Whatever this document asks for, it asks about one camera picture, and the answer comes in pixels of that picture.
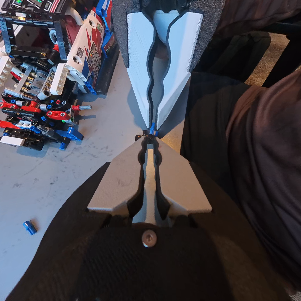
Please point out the grey desk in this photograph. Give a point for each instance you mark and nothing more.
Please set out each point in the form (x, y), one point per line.
(70, 176)

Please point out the brick model race car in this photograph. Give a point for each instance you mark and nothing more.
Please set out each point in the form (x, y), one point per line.
(47, 58)

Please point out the black angled brick beam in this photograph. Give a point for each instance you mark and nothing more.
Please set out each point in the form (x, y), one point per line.
(149, 139)

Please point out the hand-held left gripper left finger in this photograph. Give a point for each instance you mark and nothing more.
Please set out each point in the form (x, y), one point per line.
(115, 183)

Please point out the person's right hand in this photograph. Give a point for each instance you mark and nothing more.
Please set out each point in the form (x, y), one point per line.
(161, 51)

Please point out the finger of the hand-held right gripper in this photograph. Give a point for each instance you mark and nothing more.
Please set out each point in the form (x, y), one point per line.
(183, 47)
(138, 47)

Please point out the person's black trousers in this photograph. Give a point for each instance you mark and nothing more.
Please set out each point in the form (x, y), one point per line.
(207, 117)

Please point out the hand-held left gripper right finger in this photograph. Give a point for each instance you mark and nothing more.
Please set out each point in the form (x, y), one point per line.
(185, 185)

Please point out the person's right forearm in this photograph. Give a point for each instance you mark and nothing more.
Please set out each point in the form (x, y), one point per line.
(258, 11)

